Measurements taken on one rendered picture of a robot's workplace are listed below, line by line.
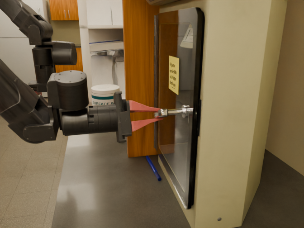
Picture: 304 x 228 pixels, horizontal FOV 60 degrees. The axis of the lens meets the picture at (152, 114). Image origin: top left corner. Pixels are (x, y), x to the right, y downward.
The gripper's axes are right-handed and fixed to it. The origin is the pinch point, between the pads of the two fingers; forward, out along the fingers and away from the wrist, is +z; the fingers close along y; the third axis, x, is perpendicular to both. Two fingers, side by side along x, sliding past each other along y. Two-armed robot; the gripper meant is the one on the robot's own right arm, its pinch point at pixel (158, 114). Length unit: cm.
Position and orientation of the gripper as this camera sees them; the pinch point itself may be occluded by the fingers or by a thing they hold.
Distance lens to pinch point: 56.8
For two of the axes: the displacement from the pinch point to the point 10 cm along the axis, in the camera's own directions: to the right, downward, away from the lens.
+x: -2.1, 0.7, 9.8
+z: 9.7, -0.7, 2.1
